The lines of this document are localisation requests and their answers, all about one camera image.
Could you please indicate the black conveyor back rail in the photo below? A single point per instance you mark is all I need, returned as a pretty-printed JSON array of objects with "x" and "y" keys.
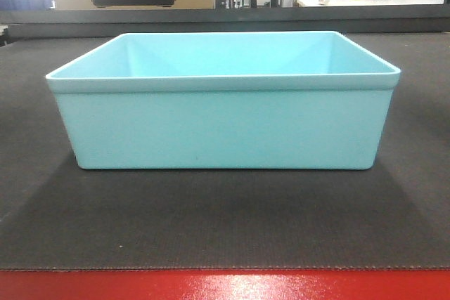
[{"x": 111, "y": 23}]

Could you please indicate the black conveyor belt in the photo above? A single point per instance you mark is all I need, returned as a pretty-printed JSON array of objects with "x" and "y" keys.
[{"x": 56, "y": 216}]

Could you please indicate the red conveyor front edge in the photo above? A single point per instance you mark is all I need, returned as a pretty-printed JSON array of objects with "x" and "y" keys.
[{"x": 185, "y": 284}]

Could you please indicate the white background table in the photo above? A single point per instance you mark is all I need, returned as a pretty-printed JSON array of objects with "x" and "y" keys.
[{"x": 347, "y": 3}]

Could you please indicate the light blue plastic bin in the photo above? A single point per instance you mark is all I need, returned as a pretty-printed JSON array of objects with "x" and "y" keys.
[{"x": 225, "y": 100}]

